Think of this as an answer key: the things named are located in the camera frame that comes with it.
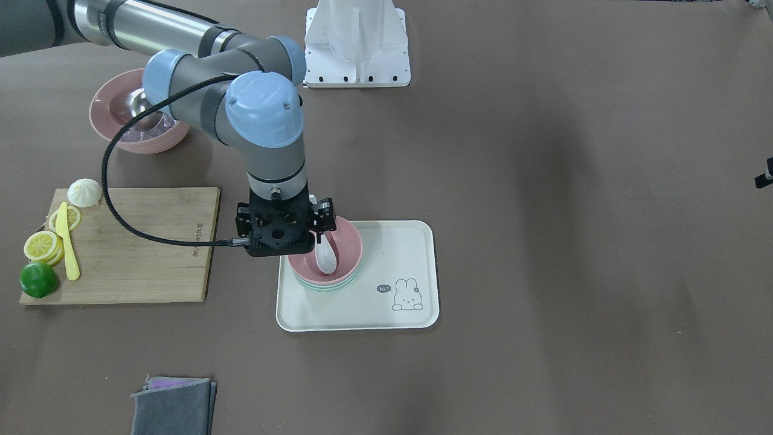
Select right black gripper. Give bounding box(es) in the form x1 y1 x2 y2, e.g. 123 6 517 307
307 195 337 245

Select small pink bowl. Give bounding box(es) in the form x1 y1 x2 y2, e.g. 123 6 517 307
288 216 364 284

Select white ceramic spoon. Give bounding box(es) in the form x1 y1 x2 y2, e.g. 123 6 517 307
309 195 338 276

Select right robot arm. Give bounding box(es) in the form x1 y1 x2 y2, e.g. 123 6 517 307
2 1 336 257

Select top green bowl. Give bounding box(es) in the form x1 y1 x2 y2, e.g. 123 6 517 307
293 267 360 294

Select green bowl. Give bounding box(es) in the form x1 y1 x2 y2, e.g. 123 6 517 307
293 267 360 294
293 271 359 294

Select lower green bowl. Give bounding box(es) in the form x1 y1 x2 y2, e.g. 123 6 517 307
293 271 359 294

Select large pink bowl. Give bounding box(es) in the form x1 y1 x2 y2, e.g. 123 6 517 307
89 68 190 154

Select cream rabbit serving tray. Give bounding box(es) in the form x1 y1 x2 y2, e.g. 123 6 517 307
276 220 441 332

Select clear ice cubes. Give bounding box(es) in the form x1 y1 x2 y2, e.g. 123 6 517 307
119 114 179 143

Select bamboo cutting board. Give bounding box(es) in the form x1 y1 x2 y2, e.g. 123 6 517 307
19 187 220 305

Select metal ice scoop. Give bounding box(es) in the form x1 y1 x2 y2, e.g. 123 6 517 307
116 88 163 132

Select grey folded cloth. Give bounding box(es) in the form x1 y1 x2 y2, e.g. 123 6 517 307
130 380 217 434

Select purple cloth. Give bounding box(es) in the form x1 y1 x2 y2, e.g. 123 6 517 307
143 376 211 391

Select white steamed bun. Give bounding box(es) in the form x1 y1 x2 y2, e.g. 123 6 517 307
66 178 103 208

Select lower lemon slice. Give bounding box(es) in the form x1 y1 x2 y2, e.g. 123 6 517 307
47 205 81 233

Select lemon slice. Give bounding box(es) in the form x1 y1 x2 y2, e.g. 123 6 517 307
23 230 64 266
47 205 81 233

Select yellow plastic knife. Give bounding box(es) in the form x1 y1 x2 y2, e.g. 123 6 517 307
54 202 80 281

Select upper lemon slice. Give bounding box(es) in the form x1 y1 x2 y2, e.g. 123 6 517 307
23 230 64 266

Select green lime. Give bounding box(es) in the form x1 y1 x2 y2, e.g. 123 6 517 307
19 261 60 299

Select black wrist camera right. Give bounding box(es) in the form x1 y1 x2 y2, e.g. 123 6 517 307
235 187 316 258

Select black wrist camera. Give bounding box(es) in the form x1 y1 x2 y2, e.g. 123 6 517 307
754 157 773 189
235 187 316 258

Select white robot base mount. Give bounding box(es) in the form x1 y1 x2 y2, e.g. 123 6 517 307
304 1 411 88

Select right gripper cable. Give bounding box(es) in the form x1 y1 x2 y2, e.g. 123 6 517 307
101 75 249 248

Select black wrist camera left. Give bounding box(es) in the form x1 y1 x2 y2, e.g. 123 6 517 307
754 157 773 189

